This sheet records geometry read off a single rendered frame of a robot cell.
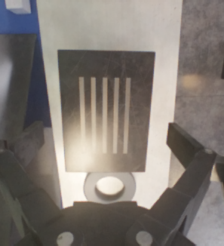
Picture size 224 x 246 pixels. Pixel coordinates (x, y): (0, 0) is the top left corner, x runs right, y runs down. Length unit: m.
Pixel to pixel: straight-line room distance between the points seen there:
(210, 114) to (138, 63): 1.64
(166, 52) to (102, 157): 0.21
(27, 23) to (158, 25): 0.47
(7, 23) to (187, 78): 1.37
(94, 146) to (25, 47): 0.43
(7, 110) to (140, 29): 0.38
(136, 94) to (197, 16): 1.52
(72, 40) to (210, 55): 1.52
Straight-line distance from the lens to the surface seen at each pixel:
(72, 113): 0.26
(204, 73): 1.76
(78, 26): 0.35
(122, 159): 0.29
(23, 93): 0.54
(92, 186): 0.40
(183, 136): 0.17
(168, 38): 0.36
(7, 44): 0.65
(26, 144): 0.18
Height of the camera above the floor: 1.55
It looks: 72 degrees down
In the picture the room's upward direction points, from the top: 175 degrees clockwise
